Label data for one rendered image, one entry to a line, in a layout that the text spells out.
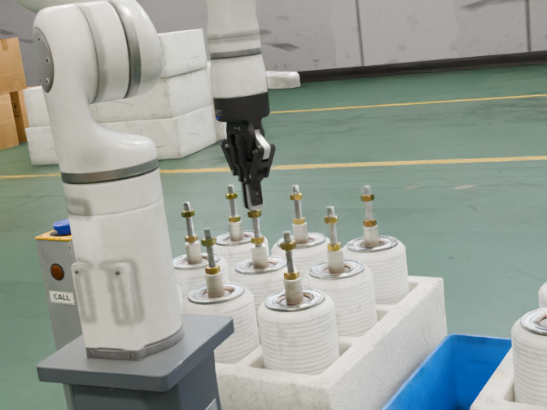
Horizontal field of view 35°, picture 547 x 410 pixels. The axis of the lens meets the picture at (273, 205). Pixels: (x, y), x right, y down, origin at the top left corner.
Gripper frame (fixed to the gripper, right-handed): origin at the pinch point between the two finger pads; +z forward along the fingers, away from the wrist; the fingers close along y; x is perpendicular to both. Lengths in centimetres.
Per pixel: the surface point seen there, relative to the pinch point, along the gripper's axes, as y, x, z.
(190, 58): -259, 101, -6
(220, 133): -272, 116, 32
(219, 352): 10.4, -12.2, 16.7
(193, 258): -9.1, -6.5, 9.6
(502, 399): 41.7, 6.1, 17.4
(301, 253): -2.2, 8.0, 10.9
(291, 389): 22.7, -8.7, 18.4
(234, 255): -12.3, 1.5, 11.8
